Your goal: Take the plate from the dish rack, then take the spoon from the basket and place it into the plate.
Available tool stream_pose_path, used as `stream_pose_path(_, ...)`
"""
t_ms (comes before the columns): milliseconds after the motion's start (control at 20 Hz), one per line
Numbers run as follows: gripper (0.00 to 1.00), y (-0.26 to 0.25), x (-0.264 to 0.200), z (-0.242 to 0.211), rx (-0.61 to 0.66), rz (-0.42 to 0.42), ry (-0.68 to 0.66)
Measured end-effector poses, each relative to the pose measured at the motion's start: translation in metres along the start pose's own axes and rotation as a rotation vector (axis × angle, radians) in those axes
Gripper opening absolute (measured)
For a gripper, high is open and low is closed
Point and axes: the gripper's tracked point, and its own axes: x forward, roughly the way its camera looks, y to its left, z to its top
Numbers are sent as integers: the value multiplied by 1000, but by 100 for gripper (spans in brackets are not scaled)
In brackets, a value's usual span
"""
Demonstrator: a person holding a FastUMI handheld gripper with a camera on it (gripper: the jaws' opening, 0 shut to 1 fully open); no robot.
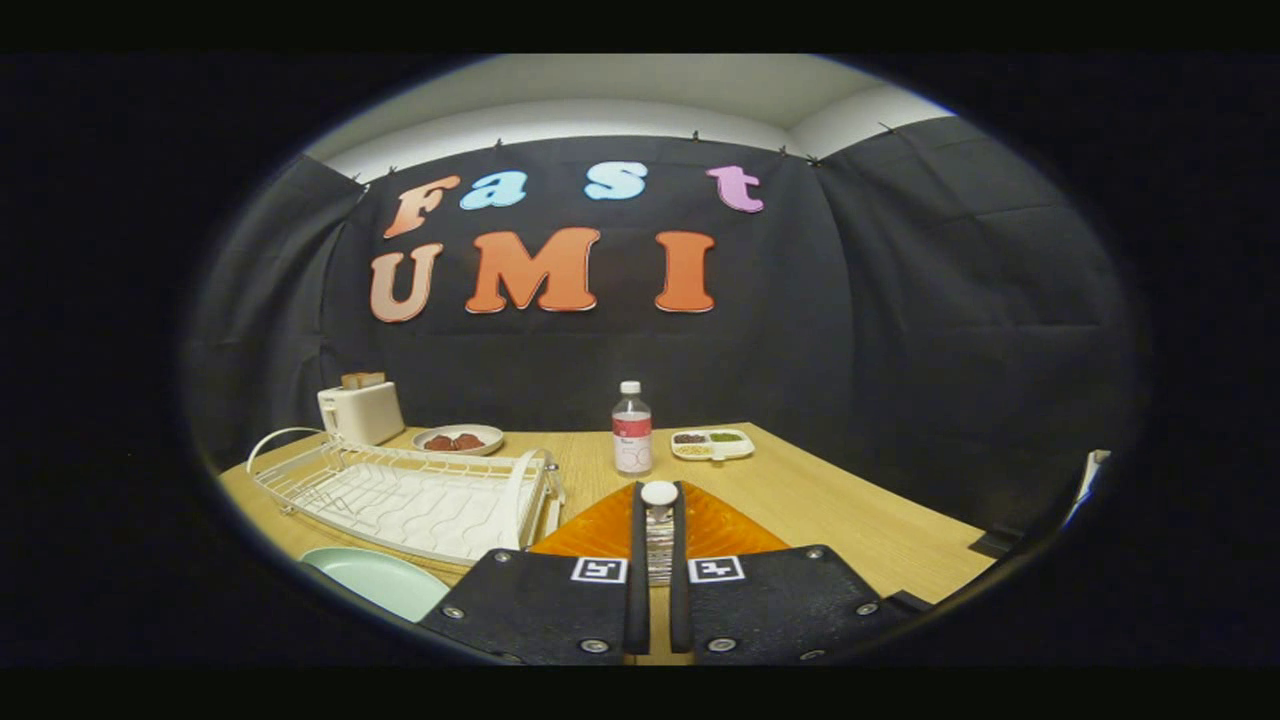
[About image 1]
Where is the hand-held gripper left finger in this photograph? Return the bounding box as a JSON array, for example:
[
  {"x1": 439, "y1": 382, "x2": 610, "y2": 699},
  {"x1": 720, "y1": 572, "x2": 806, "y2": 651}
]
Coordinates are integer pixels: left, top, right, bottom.
[{"x1": 418, "y1": 481, "x2": 653, "y2": 666}]

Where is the black backdrop cloth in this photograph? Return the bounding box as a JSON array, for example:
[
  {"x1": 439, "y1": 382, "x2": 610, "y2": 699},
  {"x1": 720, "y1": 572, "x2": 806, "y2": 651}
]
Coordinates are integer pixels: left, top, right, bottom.
[{"x1": 185, "y1": 115, "x2": 1146, "y2": 536}]

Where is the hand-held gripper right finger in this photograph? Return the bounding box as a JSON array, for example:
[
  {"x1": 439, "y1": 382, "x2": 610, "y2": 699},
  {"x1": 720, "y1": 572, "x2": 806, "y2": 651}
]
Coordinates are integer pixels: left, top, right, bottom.
[{"x1": 668, "y1": 481, "x2": 931, "y2": 666}]

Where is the white wire dish rack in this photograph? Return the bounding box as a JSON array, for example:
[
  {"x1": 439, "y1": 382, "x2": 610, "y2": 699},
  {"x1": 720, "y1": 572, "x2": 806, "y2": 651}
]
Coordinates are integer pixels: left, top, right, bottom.
[{"x1": 246, "y1": 427, "x2": 566, "y2": 567}]

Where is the white divided food tray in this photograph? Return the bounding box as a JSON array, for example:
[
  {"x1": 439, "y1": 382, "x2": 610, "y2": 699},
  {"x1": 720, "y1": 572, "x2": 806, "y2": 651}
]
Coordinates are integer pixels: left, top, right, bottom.
[{"x1": 670, "y1": 428, "x2": 756, "y2": 462}]

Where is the white plate with meat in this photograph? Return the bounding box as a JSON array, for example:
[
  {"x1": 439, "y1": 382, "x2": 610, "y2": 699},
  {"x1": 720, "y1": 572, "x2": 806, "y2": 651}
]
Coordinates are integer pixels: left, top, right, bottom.
[{"x1": 411, "y1": 424, "x2": 506, "y2": 457}]

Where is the plastic water bottle red label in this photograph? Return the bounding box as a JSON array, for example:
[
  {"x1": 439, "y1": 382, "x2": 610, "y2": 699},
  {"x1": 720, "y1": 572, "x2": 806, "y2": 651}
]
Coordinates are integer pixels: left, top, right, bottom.
[{"x1": 612, "y1": 380, "x2": 653, "y2": 477}]

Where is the cream white toaster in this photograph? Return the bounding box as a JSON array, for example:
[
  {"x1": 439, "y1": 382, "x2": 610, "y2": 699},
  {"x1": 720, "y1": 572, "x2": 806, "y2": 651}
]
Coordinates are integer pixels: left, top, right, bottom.
[{"x1": 317, "y1": 381, "x2": 407, "y2": 447}]

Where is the striped handle spoon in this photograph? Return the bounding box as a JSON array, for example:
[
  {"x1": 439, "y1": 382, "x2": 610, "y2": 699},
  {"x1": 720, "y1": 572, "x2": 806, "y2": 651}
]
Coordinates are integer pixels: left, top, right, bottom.
[{"x1": 641, "y1": 480, "x2": 680, "y2": 586}]

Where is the mint green plate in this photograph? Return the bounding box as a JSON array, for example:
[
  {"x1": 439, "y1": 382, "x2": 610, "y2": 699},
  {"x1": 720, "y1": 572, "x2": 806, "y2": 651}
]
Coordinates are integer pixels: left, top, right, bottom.
[{"x1": 300, "y1": 547, "x2": 453, "y2": 623}]

